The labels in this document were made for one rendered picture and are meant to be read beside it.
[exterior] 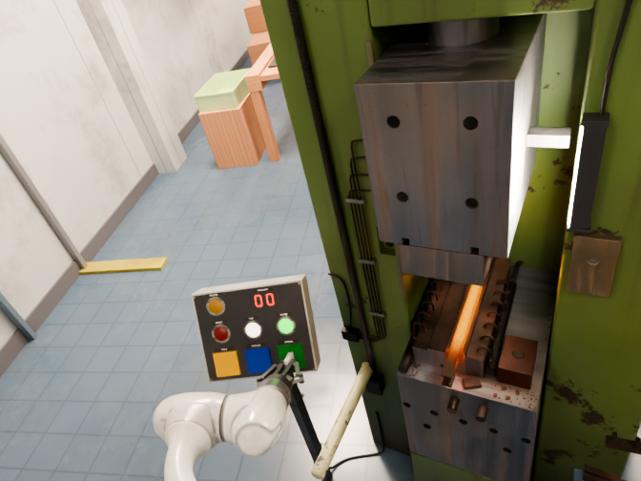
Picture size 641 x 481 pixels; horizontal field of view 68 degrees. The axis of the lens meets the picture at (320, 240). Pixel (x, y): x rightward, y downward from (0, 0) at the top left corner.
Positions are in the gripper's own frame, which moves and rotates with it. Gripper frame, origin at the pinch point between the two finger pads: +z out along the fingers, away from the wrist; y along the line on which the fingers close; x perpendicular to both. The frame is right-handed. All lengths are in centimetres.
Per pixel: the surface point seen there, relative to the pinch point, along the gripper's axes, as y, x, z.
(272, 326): -4.2, 9.6, 3.8
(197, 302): -25.3, 19.9, 3.8
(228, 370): -19.8, -2.0, 3.1
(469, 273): 50, 23, -17
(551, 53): 79, 71, 1
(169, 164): -177, 90, 343
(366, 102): 33, 63, -30
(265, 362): -7.9, -0.6, 3.1
